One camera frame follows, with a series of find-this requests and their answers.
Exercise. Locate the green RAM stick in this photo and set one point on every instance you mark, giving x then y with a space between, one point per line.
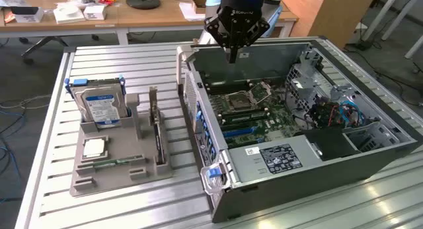
113 162

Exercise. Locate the white box with black top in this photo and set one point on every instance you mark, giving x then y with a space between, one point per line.
29 16

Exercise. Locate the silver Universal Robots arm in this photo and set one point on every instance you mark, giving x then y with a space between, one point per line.
212 6

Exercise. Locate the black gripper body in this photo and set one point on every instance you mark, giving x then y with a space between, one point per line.
241 3

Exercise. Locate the hard disk with blue bracket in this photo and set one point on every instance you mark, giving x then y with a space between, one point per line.
100 107

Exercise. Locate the metal socket cover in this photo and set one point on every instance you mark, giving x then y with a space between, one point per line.
261 90

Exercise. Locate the green motherboard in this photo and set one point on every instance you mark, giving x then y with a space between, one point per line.
274 120

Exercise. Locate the open black PC case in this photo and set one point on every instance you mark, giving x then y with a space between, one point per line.
298 189

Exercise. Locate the graphics card with metal bracket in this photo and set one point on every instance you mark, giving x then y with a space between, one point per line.
160 139

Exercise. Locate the silver chipset heatsink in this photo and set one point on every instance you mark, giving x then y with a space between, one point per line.
277 135

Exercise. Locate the wooden cabinet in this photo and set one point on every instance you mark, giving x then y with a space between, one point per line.
330 16

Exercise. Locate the blue plastic case latch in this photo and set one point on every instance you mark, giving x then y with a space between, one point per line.
213 173

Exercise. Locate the black round lamp base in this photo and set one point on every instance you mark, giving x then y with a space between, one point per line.
144 2

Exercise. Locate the perforated metal drive cage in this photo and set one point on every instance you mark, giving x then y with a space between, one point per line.
304 97

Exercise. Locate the metal disk bay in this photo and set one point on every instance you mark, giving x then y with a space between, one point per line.
374 137

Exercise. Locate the white table frame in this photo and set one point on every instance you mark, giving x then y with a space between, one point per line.
396 18

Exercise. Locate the grey power supply unit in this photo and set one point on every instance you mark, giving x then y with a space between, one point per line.
245 164

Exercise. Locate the white box with round hole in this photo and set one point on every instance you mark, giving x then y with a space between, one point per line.
70 16

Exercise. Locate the wooden desk with white frame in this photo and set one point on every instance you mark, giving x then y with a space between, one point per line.
149 18

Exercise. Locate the small white labelled box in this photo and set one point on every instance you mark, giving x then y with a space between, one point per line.
94 13

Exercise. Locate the white paper stack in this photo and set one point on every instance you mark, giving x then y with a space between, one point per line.
192 13

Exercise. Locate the silver CPU chip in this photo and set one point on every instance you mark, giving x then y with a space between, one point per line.
94 148

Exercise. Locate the grey plastic parts rack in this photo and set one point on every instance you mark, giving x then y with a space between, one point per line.
126 144

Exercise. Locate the blue expansion slot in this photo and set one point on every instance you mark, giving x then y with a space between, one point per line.
240 132

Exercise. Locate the CPU socket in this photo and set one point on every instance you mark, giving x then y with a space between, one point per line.
238 101

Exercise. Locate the red snack packet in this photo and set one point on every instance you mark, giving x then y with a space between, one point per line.
108 0

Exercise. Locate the black floor box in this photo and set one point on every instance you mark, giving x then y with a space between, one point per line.
364 45

